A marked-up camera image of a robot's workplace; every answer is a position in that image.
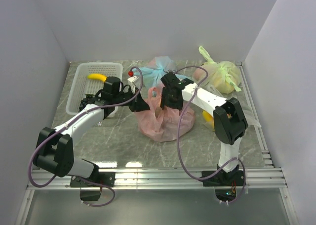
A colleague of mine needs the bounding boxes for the aluminium mounting rail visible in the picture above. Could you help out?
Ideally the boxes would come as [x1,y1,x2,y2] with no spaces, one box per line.
[27,168,287,190]

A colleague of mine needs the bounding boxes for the black grape bunch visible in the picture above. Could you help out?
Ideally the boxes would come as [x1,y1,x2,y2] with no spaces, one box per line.
[79,94,94,112]

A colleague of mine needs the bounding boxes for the single yellow banana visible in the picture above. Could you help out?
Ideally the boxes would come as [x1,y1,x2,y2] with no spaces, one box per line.
[87,73,107,82]

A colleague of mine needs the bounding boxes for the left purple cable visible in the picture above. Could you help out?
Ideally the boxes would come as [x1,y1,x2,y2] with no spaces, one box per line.
[27,66,144,207]

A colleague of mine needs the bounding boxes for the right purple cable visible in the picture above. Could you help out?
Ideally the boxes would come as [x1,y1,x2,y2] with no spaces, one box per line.
[174,66,247,205]

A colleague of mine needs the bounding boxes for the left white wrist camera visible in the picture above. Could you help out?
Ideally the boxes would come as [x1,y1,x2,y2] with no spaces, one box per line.
[127,76,140,93]

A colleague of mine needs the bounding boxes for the clear bag of fruits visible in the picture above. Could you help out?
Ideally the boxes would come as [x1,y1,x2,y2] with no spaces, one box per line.
[202,84,261,131]

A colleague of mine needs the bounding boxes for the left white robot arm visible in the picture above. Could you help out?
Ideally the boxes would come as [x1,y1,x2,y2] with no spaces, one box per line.
[29,76,149,186]

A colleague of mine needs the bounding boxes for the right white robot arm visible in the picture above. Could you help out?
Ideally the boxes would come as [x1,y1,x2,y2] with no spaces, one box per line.
[160,72,248,185]

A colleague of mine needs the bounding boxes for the blue tied plastic bag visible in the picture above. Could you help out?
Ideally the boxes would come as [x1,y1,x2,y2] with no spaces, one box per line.
[140,56,178,89]

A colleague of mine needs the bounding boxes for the pink plastic bag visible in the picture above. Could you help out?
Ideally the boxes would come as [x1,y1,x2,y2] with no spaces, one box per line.
[135,87,196,142]

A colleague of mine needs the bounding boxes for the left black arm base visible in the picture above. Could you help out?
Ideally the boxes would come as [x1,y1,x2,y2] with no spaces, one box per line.
[70,172,116,207]

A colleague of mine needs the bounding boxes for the white plastic basket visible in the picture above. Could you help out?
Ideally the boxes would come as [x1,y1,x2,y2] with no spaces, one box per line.
[66,62,123,115]

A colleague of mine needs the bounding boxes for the purple cable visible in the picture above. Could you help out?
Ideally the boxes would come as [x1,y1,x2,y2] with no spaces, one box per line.
[174,66,247,205]
[27,66,144,207]

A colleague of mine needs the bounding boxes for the green tied plastic bag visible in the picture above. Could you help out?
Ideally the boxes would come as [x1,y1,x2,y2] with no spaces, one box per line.
[198,46,241,94]

